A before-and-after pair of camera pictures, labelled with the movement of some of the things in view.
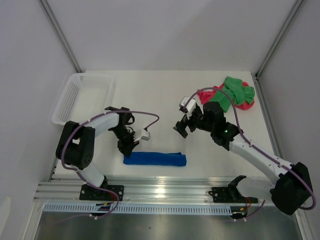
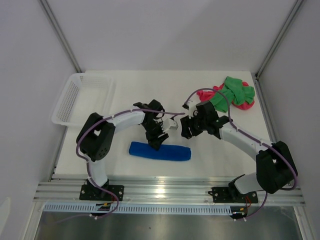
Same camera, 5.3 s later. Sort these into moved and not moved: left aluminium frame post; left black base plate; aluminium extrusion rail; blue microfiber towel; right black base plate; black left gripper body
Moved: black left gripper body; blue microfiber towel
Not moved: aluminium extrusion rail; left black base plate; right black base plate; left aluminium frame post
